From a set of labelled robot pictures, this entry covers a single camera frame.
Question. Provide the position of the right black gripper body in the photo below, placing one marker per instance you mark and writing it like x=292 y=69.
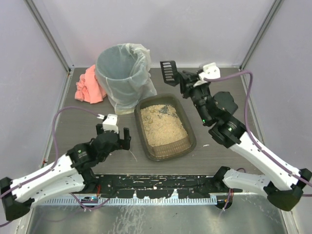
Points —
x=185 y=81

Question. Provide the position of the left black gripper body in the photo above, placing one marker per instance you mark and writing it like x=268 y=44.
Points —
x=122 y=142

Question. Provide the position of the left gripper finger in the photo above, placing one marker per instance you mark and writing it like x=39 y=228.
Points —
x=125 y=143
x=99 y=129

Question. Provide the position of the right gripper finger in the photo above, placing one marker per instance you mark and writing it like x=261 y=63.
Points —
x=190 y=75
x=186 y=85

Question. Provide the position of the black slotted litter scoop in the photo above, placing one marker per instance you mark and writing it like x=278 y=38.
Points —
x=169 y=73

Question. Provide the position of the dark translucent litter box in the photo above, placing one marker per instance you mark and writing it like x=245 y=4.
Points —
x=164 y=128

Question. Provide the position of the bin with plastic liner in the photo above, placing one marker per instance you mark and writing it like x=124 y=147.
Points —
x=123 y=71

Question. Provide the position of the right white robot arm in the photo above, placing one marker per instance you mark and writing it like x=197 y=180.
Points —
x=281 y=183

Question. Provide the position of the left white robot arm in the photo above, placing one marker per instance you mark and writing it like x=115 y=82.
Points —
x=71 y=173

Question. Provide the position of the pink crumpled cloth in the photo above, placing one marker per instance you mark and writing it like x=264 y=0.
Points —
x=88 y=87

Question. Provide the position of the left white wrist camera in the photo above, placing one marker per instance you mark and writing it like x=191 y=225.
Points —
x=109 y=122

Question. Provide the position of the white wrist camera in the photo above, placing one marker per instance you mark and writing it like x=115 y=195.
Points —
x=109 y=122
x=209 y=72

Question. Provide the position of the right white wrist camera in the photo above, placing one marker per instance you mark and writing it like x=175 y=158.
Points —
x=209 y=72

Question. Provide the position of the right aluminium frame post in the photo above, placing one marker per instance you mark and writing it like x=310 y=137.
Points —
x=261 y=32

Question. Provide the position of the aluminium frame post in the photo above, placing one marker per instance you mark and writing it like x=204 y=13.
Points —
x=47 y=33
x=261 y=32

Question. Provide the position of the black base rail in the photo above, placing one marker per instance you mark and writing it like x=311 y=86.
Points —
x=159 y=186

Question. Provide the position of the white slotted cable duct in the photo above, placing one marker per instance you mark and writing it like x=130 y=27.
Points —
x=174 y=200

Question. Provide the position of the left aluminium frame post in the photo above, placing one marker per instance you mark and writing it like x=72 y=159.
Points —
x=47 y=33

